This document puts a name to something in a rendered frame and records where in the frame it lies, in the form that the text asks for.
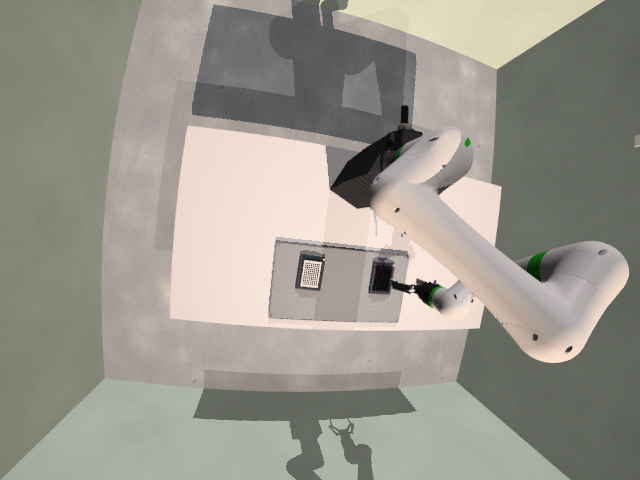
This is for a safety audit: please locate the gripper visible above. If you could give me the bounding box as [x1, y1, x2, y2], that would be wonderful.
[389, 278, 431, 300]

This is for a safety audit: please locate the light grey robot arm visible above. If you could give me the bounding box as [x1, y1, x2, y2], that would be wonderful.
[369, 105, 629, 363]

